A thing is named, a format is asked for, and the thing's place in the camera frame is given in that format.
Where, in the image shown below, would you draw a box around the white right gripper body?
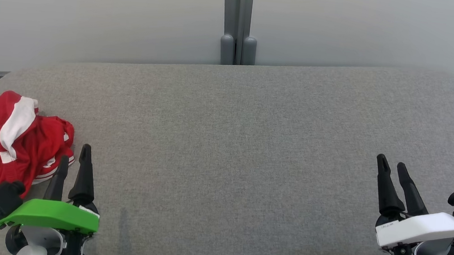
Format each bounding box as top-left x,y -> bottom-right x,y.
374,206 -> 454,254

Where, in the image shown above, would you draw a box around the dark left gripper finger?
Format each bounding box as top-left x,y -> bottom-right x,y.
68,143 -> 99,207
43,154 -> 70,202

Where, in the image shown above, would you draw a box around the grey partition post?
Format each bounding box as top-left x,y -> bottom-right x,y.
217,0 -> 261,68

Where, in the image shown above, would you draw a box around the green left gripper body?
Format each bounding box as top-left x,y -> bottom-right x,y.
0,194 -> 101,237

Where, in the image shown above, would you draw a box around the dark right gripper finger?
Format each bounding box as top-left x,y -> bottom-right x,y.
372,153 -> 410,219
393,162 -> 433,217

